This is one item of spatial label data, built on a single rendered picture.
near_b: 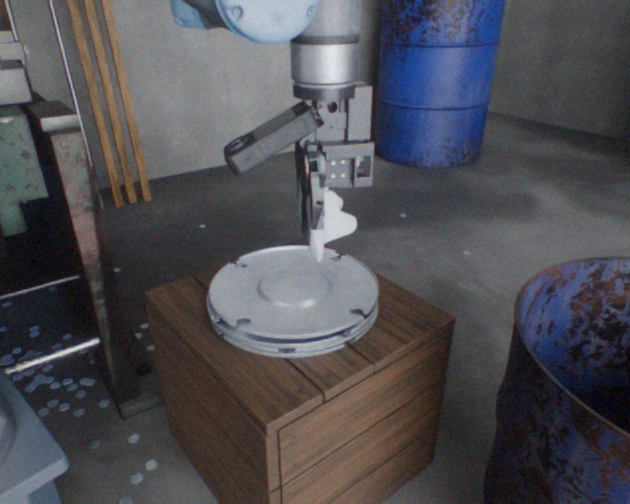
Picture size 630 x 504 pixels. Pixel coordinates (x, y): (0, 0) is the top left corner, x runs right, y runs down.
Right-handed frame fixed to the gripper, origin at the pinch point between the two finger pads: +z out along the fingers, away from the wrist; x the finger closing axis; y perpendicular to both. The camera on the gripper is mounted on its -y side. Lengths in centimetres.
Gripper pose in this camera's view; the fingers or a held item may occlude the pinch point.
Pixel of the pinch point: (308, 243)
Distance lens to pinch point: 66.4
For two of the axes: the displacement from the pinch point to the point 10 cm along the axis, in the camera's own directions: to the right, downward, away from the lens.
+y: 9.8, -1.1, 1.9
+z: 0.1, 8.8, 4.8
